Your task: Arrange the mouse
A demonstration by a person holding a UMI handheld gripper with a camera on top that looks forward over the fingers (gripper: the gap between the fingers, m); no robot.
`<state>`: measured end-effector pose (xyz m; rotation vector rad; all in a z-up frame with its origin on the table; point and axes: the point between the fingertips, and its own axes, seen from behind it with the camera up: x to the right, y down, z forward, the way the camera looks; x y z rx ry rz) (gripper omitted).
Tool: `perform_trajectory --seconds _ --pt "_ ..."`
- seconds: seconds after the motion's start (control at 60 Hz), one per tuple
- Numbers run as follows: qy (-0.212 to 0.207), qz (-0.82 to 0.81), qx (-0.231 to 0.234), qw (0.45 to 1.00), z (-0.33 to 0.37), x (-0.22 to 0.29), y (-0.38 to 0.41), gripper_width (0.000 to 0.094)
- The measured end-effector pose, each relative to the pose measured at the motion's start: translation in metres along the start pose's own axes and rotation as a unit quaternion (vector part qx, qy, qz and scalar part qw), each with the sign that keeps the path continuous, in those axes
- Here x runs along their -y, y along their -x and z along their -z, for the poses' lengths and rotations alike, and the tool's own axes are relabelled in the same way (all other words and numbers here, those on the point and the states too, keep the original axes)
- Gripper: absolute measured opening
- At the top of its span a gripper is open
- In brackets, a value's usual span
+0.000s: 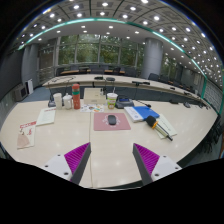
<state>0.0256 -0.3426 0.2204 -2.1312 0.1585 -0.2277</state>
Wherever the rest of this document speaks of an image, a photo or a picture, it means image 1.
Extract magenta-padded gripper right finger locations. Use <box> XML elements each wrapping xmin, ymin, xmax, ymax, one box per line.
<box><xmin>132</xmin><ymin>142</ymin><xmax>183</xmax><ymax>186</ymax></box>

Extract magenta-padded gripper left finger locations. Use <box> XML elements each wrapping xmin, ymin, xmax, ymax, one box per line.
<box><xmin>43</xmin><ymin>142</ymin><xmax>93</xmax><ymax>186</ymax></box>

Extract black computer mouse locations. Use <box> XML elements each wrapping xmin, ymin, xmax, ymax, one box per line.
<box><xmin>107</xmin><ymin>114</ymin><xmax>117</xmax><ymax>126</ymax></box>

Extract pink mouse pad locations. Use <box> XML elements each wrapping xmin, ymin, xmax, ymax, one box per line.
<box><xmin>93</xmin><ymin>112</ymin><xmax>132</xmax><ymax>132</ymax></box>

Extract black handheld microphone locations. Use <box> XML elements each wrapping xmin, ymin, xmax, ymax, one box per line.
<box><xmin>144</xmin><ymin>115</ymin><xmax>174</xmax><ymax>142</ymax></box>

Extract blue and white book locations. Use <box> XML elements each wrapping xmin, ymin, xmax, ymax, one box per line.
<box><xmin>123</xmin><ymin>105</ymin><xmax>161</xmax><ymax>123</ymax></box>

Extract pink folding fan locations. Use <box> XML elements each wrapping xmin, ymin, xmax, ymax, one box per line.
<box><xmin>17</xmin><ymin>131</ymin><xmax>32</xmax><ymax>149</ymax></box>

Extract white booklet with red title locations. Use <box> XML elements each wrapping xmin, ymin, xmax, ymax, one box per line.
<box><xmin>35</xmin><ymin>107</ymin><xmax>57</xmax><ymax>127</ymax></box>

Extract colourful sticker sheet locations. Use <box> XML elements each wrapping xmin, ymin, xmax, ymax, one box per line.
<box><xmin>79</xmin><ymin>103</ymin><xmax>105</xmax><ymax>113</ymax></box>

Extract grey conference microphone unit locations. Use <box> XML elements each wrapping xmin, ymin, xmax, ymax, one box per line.
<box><xmin>115</xmin><ymin>96</ymin><xmax>152</xmax><ymax>110</ymax></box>
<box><xmin>47</xmin><ymin>83</ymin><xmax>57</xmax><ymax>108</ymax></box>

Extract white paper cup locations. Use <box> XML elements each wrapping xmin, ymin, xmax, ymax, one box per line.
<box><xmin>52</xmin><ymin>92</ymin><xmax>63</xmax><ymax>110</ymax></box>

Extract red bottle with green band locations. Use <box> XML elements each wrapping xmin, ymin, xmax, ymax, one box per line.
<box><xmin>71</xmin><ymin>83</ymin><xmax>82</xmax><ymax>110</ymax></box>

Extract beige organizer tray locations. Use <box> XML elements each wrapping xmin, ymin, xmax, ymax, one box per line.
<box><xmin>83</xmin><ymin>87</ymin><xmax>108</xmax><ymax>106</ymax></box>

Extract printed paper cup with straw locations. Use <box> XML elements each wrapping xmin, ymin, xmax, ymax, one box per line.
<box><xmin>106</xmin><ymin>87</ymin><xmax>119</xmax><ymax>110</ymax></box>

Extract white standing board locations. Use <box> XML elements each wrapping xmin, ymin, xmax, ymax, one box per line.
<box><xmin>25</xmin><ymin>78</ymin><xmax>34</xmax><ymax>95</ymax></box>

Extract white box appliance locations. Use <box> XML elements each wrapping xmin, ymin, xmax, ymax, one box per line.
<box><xmin>13</xmin><ymin>83</ymin><xmax>29</xmax><ymax>101</ymax></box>

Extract dark office chairs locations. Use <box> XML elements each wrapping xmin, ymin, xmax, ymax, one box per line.
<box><xmin>56</xmin><ymin>64</ymin><xmax>201</xmax><ymax>92</ymax></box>

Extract ceiling lights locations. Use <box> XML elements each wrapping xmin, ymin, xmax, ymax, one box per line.
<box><xmin>19</xmin><ymin>0</ymin><xmax>224</xmax><ymax>88</ymax></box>

